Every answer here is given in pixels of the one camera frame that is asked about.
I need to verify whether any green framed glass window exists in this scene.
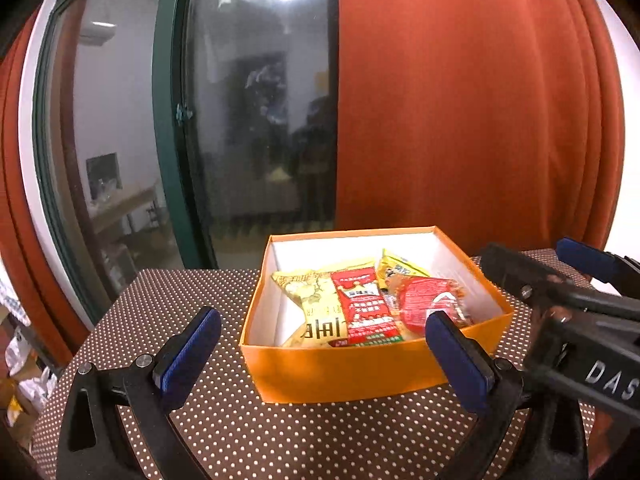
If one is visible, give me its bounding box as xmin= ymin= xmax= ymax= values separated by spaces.
xmin=32 ymin=0 xmax=341 ymax=311

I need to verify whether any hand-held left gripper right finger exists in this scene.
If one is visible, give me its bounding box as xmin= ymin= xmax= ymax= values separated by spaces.
xmin=425 ymin=310 xmax=590 ymax=480

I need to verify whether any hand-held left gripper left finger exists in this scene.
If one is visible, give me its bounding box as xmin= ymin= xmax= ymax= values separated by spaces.
xmin=56 ymin=306 xmax=223 ymax=480

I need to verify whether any brown polka-dot tablecloth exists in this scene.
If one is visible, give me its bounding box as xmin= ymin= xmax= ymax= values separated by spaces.
xmin=30 ymin=247 xmax=601 ymax=480

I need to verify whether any narrow red curtain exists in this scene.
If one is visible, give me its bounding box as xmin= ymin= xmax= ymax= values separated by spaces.
xmin=0 ymin=5 xmax=96 ymax=356

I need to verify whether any red clear snack packet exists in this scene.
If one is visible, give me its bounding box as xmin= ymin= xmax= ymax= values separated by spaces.
xmin=395 ymin=276 xmax=475 ymax=333

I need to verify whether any small yellow snack packet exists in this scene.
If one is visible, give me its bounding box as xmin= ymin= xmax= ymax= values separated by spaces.
xmin=376 ymin=248 xmax=432 ymax=293

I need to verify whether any small red sachet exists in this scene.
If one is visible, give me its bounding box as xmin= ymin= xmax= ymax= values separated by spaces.
xmin=330 ymin=267 xmax=407 ymax=347

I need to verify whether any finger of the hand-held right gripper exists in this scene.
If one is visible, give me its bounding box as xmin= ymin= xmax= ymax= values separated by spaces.
xmin=556 ymin=237 xmax=640 ymax=293
xmin=480 ymin=242 xmax=640 ymax=326

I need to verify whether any large yellow snack bag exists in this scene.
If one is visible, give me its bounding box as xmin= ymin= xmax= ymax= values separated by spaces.
xmin=271 ymin=257 xmax=383 ymax=350

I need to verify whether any orange cardboard box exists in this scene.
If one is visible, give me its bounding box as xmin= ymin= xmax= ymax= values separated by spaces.
xmin=239 ymin=226 xmax=515 ymax=405

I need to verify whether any white patterned plastic bag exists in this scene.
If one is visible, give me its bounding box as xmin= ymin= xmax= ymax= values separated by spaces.
xmin=0 ymin=280 xmax=26 ymax=328

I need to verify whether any wide red curtain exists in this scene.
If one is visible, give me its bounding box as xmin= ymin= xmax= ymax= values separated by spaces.
xmin=334 ymin=0 xmax=626 ymax=256

